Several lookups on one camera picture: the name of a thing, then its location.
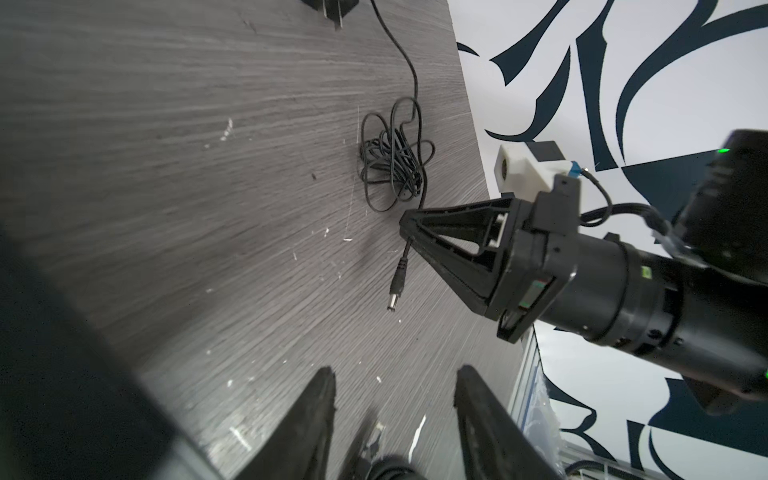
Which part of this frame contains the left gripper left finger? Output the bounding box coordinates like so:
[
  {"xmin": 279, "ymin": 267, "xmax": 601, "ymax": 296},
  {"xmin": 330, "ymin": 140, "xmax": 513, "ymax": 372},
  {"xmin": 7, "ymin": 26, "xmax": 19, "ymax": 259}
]
[{"xmin": 237, "ymin": 366, "xmax": 336, "ymax": 480}]

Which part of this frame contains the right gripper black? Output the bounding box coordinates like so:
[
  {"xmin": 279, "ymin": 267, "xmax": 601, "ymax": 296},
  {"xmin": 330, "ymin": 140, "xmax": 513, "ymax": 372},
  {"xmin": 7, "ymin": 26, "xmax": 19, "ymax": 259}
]
[{"xmin": 399, "ymin": 175, "xmax": 580, "ymax": 343}]

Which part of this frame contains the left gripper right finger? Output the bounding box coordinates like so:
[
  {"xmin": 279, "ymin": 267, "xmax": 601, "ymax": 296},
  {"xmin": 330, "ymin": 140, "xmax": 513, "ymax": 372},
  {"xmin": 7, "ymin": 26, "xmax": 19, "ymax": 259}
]
[{"xmin": 454, "ymin": 365, "xmax": 560, "ymax": 480}]

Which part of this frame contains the black cable with barrel plug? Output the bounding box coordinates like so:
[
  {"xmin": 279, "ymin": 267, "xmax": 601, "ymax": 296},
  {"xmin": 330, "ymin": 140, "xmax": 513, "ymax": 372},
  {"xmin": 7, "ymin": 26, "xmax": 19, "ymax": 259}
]
[{"xmin": 358, "ymin": 0, "xmax": 436, "ymax": 313}]

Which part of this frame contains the black wall power adapter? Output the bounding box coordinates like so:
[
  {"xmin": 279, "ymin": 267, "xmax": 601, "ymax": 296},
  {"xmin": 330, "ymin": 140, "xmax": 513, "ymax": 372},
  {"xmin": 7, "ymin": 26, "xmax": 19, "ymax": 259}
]
[{"xmin": 302, "ymin": 0, "xmax": 359, "ymax": 30}]

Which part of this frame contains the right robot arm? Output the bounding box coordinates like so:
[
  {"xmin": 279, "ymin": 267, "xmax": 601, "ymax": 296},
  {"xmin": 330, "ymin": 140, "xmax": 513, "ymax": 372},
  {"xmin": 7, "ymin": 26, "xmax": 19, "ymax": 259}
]
[{"xmin": 400, "ymin": 130, "xmax": 767, "ymax": 415}]

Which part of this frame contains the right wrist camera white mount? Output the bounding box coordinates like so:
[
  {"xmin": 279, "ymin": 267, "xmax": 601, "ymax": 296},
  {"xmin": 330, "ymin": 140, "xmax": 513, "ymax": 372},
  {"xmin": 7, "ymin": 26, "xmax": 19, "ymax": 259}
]
[{"xmin": 494, "ymin": 141, "xmax": 581, "ymax": 201}]

